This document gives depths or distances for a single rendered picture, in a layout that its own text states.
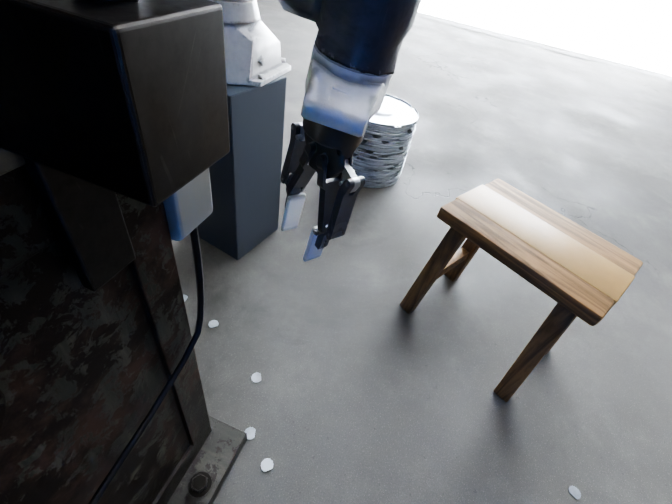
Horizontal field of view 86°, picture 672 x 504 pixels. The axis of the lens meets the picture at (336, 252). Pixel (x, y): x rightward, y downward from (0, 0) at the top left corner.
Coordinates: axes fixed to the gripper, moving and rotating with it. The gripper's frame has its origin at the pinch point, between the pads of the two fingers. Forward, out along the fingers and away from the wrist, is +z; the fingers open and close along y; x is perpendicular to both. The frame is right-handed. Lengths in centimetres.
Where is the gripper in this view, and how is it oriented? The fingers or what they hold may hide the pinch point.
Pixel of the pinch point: (303, 229)
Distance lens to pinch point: 56.0
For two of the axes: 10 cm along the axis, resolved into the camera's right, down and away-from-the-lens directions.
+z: -2.7, 6.6, 7.0
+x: -7.8, 2.8, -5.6
